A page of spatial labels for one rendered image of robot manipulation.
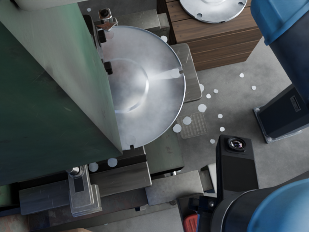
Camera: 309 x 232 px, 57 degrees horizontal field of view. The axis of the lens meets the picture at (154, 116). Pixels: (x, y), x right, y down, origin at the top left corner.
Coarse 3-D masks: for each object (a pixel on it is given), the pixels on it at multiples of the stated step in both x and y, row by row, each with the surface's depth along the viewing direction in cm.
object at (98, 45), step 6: (84, 18) 45; (90, 18) 45; (90, 24) 44; (90, 30) 44; (96, 30) 47; (102, 30) 47; (96, 36) 46; (102, 36) 47; (96, 42) 44; (102, 42) 48; (102, 54) 49; (102, 60) 45; (108, 66) 46; (108, 72) 46
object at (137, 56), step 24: (120, 48) 65; (144, 48) 65; (168, 48) 64; (120, 72) 62; (144, 72) 63; (168, 72) 63; (120, 96) 61; (144, 96) 61; (168, 96) 62; (120, 120) 60; (144, 120) 60; (168, 120) 60; (144, 144) 58
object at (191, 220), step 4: (188, 216) 57; (192, 216) 57; (196, 216) 57; (184, 220) 57; (188, 220) 57; (192, 220) 57; (196, 220) 57; (184, 224) 57; (188, 224) 57; (192, 224) 57; (196, 224) 57; (184, 228) 57; (188, 228) 56; (192, 228) 56
